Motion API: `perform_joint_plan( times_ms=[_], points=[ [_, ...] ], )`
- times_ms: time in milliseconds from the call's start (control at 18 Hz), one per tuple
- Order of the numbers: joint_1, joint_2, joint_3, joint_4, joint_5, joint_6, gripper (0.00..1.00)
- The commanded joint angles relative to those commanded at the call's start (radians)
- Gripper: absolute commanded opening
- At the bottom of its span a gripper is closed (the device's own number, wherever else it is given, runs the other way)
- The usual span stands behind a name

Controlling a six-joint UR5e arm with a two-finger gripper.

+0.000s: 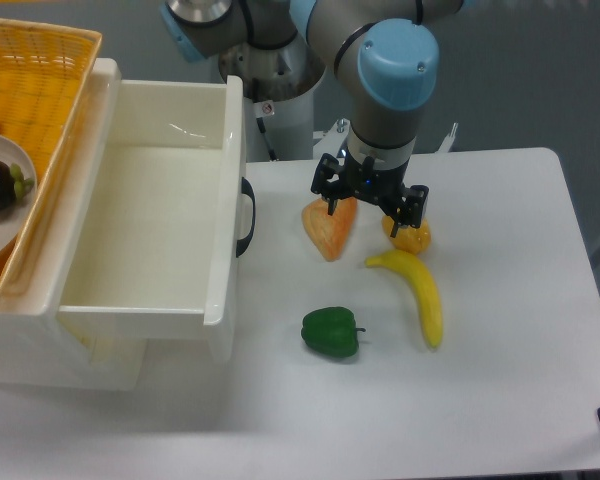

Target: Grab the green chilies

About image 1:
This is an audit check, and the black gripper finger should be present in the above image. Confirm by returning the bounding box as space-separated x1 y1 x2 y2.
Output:
379 185 429 238
311 153 344 216

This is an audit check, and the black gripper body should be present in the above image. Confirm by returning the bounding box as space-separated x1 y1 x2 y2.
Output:
334 134 414 207

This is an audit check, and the green bell pepper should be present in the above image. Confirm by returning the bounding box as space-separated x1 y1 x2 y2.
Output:
301 306 366 359

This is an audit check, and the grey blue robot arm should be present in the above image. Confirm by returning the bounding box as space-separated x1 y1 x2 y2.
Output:
160 1 464 229

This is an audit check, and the yellow bell pepper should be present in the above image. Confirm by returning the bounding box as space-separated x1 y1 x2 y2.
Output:
381 216 431 255

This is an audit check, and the orange melon slice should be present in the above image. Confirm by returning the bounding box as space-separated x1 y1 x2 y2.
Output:
301 198 358 262

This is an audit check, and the yellow banana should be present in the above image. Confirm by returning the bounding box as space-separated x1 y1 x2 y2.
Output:
364 249 444 350

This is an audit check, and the white plastic drawer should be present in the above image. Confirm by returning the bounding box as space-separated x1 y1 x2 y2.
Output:
59 77 245 363

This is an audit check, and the yellow woven basket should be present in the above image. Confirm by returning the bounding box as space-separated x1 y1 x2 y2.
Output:
0 18 102 298

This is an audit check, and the dark purple mangosteen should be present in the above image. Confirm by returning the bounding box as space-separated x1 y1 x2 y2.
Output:
0 160 36 211

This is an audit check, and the white plate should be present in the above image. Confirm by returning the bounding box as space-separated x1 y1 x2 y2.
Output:
0 135 38 255

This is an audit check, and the white drawer cabinet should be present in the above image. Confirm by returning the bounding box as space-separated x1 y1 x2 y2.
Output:
0 58 146 390

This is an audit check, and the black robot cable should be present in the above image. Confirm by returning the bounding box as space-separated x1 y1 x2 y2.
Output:
253 79 280 162

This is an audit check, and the black drawer handle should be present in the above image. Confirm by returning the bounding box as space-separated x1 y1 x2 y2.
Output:
235 177 257 258

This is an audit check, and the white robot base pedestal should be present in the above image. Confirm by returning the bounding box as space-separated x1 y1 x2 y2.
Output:
218 36 325 162

